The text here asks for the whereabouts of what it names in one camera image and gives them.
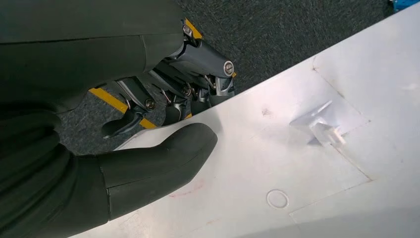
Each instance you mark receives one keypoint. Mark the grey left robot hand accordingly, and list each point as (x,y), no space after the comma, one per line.
(82,46)

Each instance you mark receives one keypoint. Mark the blue metal shelf rack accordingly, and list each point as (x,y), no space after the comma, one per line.
(405,4)

